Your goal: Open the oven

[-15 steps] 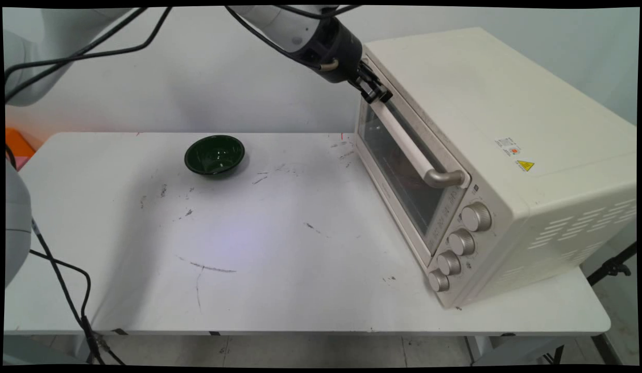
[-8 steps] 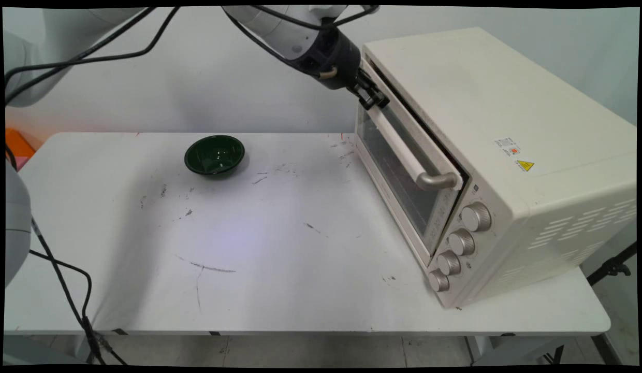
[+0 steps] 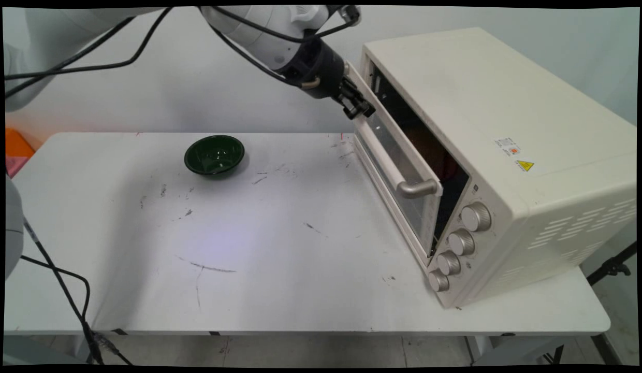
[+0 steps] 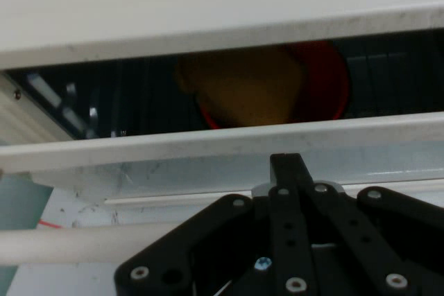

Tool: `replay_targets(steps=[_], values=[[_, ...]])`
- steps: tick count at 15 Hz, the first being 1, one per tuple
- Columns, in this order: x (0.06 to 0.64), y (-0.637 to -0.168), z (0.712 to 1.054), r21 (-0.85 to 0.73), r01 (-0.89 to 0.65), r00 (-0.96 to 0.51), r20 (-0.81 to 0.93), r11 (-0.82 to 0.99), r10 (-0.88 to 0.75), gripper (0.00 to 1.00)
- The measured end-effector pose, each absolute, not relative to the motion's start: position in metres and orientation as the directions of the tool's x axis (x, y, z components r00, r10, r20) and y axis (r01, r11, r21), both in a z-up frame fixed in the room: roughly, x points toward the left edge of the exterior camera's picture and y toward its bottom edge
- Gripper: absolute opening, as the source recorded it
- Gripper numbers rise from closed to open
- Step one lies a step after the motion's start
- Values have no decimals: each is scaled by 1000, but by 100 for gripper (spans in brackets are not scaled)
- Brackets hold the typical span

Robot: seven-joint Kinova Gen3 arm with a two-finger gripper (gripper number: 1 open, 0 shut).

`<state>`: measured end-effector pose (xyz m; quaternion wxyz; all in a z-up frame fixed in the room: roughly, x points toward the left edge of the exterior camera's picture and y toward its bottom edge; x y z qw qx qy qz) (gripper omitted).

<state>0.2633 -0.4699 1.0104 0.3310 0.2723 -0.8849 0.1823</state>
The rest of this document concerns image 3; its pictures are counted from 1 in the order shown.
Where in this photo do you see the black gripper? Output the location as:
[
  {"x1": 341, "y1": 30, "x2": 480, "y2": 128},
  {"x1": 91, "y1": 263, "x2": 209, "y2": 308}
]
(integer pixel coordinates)
[{"x1": 286, "y1": 38, "x2": 376, "y2": 121}]

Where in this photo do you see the oven glass door with handle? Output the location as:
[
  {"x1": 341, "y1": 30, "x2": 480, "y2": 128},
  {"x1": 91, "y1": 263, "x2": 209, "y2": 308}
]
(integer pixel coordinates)
[{"x1": 344, "y1": 61, "x2": 445, "y2": 258}]

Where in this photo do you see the cream toaster oven body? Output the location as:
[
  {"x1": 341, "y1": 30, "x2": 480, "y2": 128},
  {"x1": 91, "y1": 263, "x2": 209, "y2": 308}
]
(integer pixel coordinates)
[{"x1": 360, "y1": 27, "x2": 637, "y2": 310}]

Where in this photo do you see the dark green bowl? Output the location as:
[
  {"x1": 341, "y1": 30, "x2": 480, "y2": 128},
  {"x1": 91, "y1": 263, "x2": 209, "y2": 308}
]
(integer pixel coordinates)
[{"x1": 184, "y1": 135, "x2": 246, "y2": 176}]

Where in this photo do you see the white label sticker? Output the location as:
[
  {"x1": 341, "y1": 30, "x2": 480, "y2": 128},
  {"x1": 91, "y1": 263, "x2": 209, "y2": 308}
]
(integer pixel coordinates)
[{"x1": 496, "y1": 137, "x2": 523, "y2": 157}]

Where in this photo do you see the silver oven knob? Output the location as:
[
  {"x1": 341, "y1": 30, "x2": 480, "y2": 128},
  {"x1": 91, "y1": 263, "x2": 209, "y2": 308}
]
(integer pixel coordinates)
[
  {"x1": 460, "y1": 202, "x2": 492, "y2": 232},
  {"x1": 448, "y1": 229, "x2": 476, "y2": 256},
  {"x1": 428, "y1": 270, "x2": 450, "y2": 292},
  {"x1": 437, "y1": 251, "x2": 462, "y2": 276}
]

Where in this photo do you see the white table leg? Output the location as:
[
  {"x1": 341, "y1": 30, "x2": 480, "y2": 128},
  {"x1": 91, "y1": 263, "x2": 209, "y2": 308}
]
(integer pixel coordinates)
[
  {"x1": 465, "y1": 336, "x2": 495, "y2": 364},
  {"x1": 71, "y1": 335, "x2": 103, "y2": 364}
]

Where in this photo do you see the black tripod stand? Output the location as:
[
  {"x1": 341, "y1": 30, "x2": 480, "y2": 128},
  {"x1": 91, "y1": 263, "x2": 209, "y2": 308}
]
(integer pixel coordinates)
[{"x1": 587, "y1": 241, "x2": 637, "y2": 287}]

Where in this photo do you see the orange box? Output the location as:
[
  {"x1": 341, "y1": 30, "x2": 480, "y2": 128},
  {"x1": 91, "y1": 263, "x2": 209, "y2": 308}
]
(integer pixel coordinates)
[{"x1": 5, "y1": 127, "x2": 36, "y2": 159}]

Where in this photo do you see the pink object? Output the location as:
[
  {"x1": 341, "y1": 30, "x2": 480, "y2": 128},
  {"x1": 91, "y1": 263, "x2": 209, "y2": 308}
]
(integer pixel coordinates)
[{"x1": 5, "y1": 155, "x2": 30, "y2": 180}]

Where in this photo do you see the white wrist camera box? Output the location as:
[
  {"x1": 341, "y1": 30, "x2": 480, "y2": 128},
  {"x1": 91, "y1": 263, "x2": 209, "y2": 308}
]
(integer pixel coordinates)
[{"x1": 290, "y1": 6, "x2": 362, "y2": 27}]

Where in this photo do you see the black cable with metal end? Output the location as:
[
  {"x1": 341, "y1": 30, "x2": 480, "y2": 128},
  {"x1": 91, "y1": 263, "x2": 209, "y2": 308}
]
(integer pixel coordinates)
[{"x1": 5, "y1": 16, "x2": 322, "y2": 100}]

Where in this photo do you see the thin black camera cable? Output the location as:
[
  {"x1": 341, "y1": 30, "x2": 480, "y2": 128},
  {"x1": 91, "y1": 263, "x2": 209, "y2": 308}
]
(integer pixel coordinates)
[{"x1": 5, "y1": 6, "x2": 362, "y2": 81}]

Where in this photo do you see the black floor cable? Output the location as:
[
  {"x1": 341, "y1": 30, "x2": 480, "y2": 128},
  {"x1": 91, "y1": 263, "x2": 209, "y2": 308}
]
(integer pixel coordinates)
[{"x1": 20, "y1": 218, "x2": 134, "y2": 366}]

